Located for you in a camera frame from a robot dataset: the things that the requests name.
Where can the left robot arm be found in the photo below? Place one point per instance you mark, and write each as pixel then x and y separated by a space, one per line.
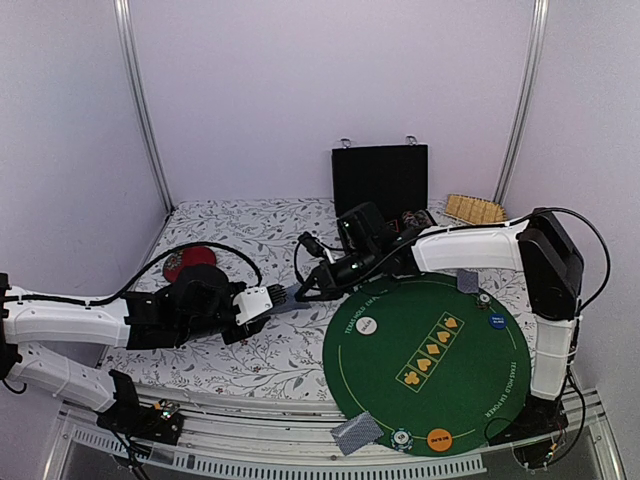
pixel 129 320

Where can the dealt card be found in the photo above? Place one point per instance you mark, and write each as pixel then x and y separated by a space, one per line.
pixel 467 281
pixel 356 433

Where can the right aluminium frame post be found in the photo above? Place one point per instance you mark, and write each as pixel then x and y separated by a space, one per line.
pixel 531 66

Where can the woven bamboo tray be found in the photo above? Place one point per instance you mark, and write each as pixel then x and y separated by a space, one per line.
pixel 474 210

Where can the red floral plate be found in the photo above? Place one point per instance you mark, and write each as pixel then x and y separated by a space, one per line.
pixel 191 256

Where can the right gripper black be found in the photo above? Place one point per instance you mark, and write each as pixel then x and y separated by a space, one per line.
pixel 329 283

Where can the poker chip row far right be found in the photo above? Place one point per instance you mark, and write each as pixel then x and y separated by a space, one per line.
pixel 425 219

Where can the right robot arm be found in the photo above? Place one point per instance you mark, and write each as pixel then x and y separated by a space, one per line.
pixel 534 254

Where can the left aluminium frame post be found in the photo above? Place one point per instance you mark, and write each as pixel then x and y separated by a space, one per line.
pixel 133 72

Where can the orange big blind button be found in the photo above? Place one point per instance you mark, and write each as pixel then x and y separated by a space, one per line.
pixel 439 440

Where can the front aluminium rail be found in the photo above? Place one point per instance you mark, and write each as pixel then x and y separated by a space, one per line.
pixel 247 438

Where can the poker chip row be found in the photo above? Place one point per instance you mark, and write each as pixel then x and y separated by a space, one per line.
pixel 425 219
pixel 409 220

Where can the blue grey cloth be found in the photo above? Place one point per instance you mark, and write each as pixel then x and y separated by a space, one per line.
pixel 290 305

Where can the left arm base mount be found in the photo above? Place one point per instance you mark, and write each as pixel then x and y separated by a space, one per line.
pixel 160 422

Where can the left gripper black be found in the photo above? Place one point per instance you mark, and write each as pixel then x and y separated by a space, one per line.
pixel 251 330

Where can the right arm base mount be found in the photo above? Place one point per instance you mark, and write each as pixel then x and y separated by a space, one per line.
pixel 538 417

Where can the green white poker chip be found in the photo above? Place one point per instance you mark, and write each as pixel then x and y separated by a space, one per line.
pixel 401 439

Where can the triangular all in card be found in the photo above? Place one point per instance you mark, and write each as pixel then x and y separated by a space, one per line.
pixel 392 225

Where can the green round poker mat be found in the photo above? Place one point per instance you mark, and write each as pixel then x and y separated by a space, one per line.
pixel 433 362

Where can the black poker chip case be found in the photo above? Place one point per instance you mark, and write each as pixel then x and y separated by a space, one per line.
pixel 395 178

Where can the white dealer button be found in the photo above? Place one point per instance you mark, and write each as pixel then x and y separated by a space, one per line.
pixel 366 325

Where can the aluminium frame post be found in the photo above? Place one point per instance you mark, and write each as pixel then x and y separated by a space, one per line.
pixel 133 72
pixel 531 66

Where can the blue small blind button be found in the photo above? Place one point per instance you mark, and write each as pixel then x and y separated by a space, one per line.
pixel 497 321

